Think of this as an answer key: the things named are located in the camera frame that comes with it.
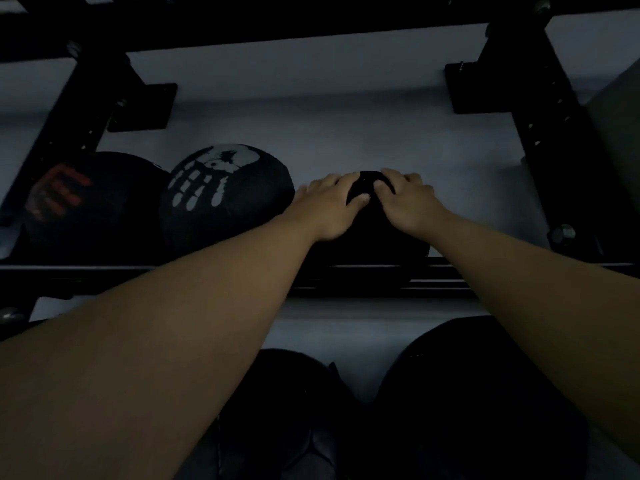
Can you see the black metal storage rack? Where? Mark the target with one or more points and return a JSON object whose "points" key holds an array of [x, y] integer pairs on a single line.
{"points": [[550, 119]]}

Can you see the black ball red hand print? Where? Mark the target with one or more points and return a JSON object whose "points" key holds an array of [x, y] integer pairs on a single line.
{"points": [[100, 214]]}

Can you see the person's left forearm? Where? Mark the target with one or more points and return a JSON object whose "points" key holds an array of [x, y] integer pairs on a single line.
{"points": [[150, 344]]}

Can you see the person's right thumb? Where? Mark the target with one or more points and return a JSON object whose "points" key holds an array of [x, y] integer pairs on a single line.
{"points": [[384, 192]]}

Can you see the large black medicine ball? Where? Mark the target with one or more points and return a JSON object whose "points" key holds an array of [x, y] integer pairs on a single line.
{"points": [[480, 404]]}

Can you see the person's right forearm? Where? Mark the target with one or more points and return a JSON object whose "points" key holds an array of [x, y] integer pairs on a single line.
{"points": [[540, 314]]}

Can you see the person's left hand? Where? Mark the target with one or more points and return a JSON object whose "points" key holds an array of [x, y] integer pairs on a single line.
{"points": [[325, 209]]}

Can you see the person's left thumb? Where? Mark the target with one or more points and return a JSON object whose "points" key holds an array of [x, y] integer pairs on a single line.
{"points": [[359, 202]]}

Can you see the plain black medicine ball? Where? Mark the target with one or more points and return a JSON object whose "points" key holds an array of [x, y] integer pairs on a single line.
{"points": [[372, 239]]}

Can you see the person's right hand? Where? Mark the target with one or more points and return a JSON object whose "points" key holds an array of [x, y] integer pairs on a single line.
{"points": [[412, 207]]}

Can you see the person's left middle finger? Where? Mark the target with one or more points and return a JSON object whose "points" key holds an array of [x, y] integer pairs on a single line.
{"points": [[331, 179]]}

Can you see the black ball white hand print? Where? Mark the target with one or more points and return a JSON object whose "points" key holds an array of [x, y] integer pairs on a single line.
{"points": [[225, 204]]}

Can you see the silver rack bolt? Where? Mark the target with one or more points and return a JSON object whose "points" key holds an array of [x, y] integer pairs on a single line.
{"points": [[562, 234]]}

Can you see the black stitched medicine ball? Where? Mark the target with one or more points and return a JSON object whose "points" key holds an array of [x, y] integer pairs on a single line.
{"points": [[290, 419]]}

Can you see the person's left little finger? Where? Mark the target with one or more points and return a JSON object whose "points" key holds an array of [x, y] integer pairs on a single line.
{"points": [[301, 190]]}

